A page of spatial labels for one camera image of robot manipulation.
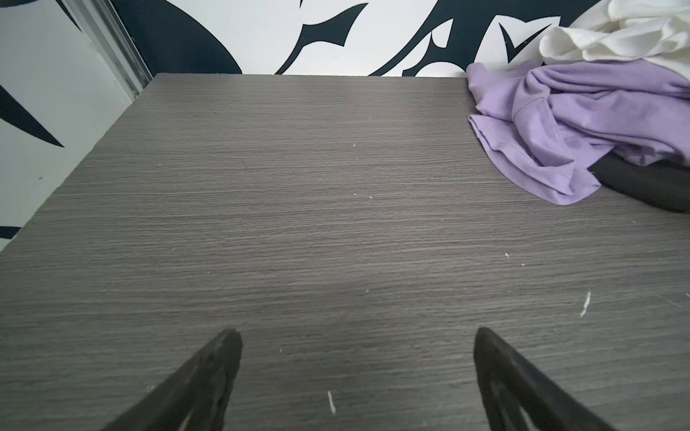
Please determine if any white cloth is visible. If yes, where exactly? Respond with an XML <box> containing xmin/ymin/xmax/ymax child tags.
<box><xmin>539</xmin><ymin>0</ymin><xmax>689</xmax><ymax>78</ymax></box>

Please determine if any purple cloth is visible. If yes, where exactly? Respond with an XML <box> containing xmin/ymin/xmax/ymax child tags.
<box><xmin>466</xmin><ymin>60</ymin><xmax>689</xmax><ymax>206</ymax></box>

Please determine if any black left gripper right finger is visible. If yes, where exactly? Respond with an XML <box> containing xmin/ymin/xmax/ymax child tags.
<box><xmin>474</xmin><ymin>327</ymin><xmax>613</xmax><ymax>430</ymax></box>

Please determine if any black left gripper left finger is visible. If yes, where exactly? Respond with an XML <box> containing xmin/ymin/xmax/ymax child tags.
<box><xmin>104</xmin><ymin>329</ymin><xmax>243</xmax><ymax>430</ymax></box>

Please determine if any black cloth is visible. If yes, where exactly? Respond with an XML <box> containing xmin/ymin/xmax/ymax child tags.
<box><xmin>589</xmin><ymin>153</ymin><xmax>689</xmax><ymax>214</ymax></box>

